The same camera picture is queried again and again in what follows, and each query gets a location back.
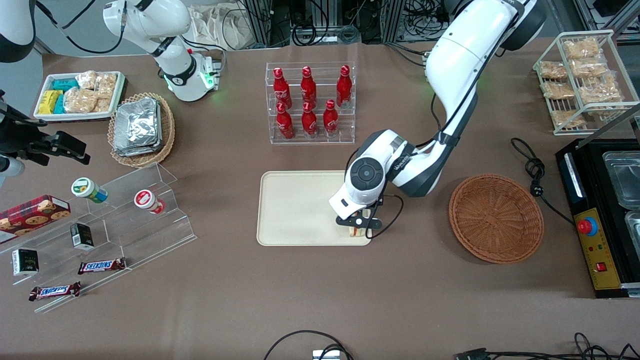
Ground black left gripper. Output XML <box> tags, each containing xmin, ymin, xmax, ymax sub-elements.
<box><xmin>335</xmin><ymin>206</ymin><xmax>384</xmax><ymax>239</ymax></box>

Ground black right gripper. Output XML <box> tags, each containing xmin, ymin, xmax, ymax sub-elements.
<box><xmin>0</xmin><ymin>114</ymin><xmax>92</xmax><ymax>167</ymax></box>

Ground white rectangular snack tray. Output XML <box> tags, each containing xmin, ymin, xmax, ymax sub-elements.
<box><xmin>33</xmin><ymin>70</ymin><xmax>126</xmax><ymax>122</ymax></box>

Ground beige plastic tray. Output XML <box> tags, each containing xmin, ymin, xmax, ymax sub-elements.
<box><xmin>256</xmin><ymin>170</ymin><xmax>373</xmax><ymax>247</ymax></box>

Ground oval brown wicker basket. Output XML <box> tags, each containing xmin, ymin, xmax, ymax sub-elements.
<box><xmin>107</xmin><ymin>92</ymin><xmax>176</xmax><ymax>169</ymax></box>

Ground round brown wicker basket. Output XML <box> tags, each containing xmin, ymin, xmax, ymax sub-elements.
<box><xmin>448</xmin><ymin>173</ymin><xmax>545</xmax><ymax>265</ymax></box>

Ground green lid yogurt cup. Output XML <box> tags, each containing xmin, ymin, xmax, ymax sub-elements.
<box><xmin>71</xmin><ymin>177</ymin><xmax>109</xmax><ymax>204</ymax></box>

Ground yellow snack pack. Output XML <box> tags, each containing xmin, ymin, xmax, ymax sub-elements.
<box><xmin>38</xmin><ymin>89</ymin><xmax>64</xmax><ymax>115</ymax></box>

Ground stack of silver foil packs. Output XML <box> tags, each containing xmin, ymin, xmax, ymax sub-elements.
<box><xmin>112</xmin><ymin>97</ymin><xmax>163</xmax><ymax>157</ymax></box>

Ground red plaid cookie box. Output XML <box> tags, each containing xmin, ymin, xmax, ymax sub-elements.
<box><xmin>0</xmin><ymin>194</ymin><xmax>72</xmax><ymax>245</ymax></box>

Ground small black drink carton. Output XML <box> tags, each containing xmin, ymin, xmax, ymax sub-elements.
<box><xmin>69</xmin><ymin>222</ymin><xmax>95</xmax><ymax>251</ymax></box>

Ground red lid yogurt cup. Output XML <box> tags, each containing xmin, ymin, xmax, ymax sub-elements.
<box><xmin>133</xmin><ymin>189</ymin><xmax>166</xmax><ymax>215</ymax></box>

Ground clear acrylic step shelf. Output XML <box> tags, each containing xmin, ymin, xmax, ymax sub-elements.
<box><xmin>0</xmin><ymin>162</ymin><xmax>198</xmax><ymax>314</ymax></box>

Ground clear acrylic bottle rack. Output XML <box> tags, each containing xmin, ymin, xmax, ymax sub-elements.
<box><xmin>265</xmin><ymin>61</ymin><xmax>357</xmax><ymax>146</ymax></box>

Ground red cola bottle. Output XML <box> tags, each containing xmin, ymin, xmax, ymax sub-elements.
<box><xmin>300</xmin><ymin>66</ymin><xmax>318</xmax><ymax>107</ymax></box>
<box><xmin>275</xmin><ymin>102</ymin><xmax>295</xmax><ymax>140</ymax></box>
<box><xmin>273</xmin><ymin>67</ymin><xmax>293</xmax><ymax>109</ymax></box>
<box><xmin>322</xmin><ymin>99</ymin><xmax>340</xmax><ymax>138</ymax></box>
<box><xmin>301</xmin><ymin>101</ymin><xmax>319</xmax><ymax>139</ymax></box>
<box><xmin>336</xmin><ymin>64</ymin><xmax>353</xmax><ymax>109</ymax></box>

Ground brown snickers bar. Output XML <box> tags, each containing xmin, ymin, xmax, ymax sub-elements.
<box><xmin>77</xmin><ymin>257</ymin><xmax>127</xmax><ymax>275</ymax></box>
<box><xmin>28</xmin><ymin>281</ymin><xmax>82</xmax><ymax>302</ymax></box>

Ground small black white carton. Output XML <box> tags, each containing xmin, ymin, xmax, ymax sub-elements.
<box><xmin>11</xmin><ymin>248</ymin><xmax>40</xmax><ymax>277</ymax></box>

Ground beige cloth bag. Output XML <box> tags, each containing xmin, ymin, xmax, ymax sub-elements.
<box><xmin>189</xmin><ymin>4</ymin><xmax>257</xmax><ymax>51</ymax></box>

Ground clear bag of pastry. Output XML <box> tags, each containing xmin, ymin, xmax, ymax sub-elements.
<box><xmin>578</xmin><ymin>74</ymin><xmax>624</xmax><ymax>106</ymax></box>
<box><xmin>538</xmin><ymin>60</ymin><xmax>569</xmax><ymax>81</ymax></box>
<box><xmin>569</xmin><ymin>58</ymin><xmax>608</xmax><ymax>78</ymax></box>
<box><xmin>551</xmin><ymin>109</ymin><xmax>587</xmax><ymax>129</ymax></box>
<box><xmin>542</xmin><ymin>81</ymin><xmax>577</xmax><ymax>101</ymax></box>
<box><xmin>563</xmin><ymin>37</ymin><xmax>601</xmax><ymax>61</ymax></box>

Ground black machine with yellow panel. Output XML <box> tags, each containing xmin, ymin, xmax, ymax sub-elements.
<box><xmin>555</xmin><ymin>137</ymin><xmax>640</xmax><ymax>299</ymax></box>

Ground large steel food pan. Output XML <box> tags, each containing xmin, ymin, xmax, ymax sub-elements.
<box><xmin>602</xmin><ymin>150</ymin><xmax>640</xmax><ymax>210</ymax></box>

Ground small steel food pan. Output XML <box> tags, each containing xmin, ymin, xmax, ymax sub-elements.
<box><xmin>624</xmin><ymin>210</ymin><xmax>640</xmax><ymax>246</ymax></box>

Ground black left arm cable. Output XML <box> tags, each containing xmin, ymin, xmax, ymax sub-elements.
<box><xmin>366</xmin><ymin>15</ymin><xmax>522</xmax><ymax>240</ymax></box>

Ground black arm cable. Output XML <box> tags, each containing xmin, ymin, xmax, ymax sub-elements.
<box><xmin>366</xmin><ymin>15</ymin><xmax>522</xmax><ymax>240</ymax></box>
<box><xmin>34</xmin><ymin>0</ymin><xmax>127</xmax><ymax>55</ymax></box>

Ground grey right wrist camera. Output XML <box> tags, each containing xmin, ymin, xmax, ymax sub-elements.
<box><xmin>0</xmin><ymin>156</ymin><xmax>25</xmax><ymax>177</ymax></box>

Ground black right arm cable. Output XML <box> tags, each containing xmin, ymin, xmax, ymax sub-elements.
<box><xmin>34</xmin><ymin>0</ymin><xmax>127</xmax><ymax>55</ymax></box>

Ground black looped cable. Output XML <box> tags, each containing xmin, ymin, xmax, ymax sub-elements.
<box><xmin>263</xmin><ymin>329</ymin><xmax>354</xmax><ymax>360</ymax></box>

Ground black cables with connector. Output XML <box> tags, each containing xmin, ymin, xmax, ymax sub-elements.
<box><xmin>454</xmin><ymin>332</ymin><xmax>640</xmax><ymax>360</ymax></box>

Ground black power cable with plug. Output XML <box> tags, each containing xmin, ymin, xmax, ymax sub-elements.
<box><xmin>510</xmin><ymin>137</ymin><xmax>576</xmax><ymax>226</ymax></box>

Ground coiled black cable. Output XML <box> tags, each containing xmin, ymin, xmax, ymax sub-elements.
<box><xmin>291</xmin><ymin>21</ymin><xmax>327</xmax><ymax>47</ymax></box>

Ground white wire rack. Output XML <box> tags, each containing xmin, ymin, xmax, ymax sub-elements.
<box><xmin>532</xmin><ymin>29</ymin><xmax>640</xmax><ymax>137</ymax></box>

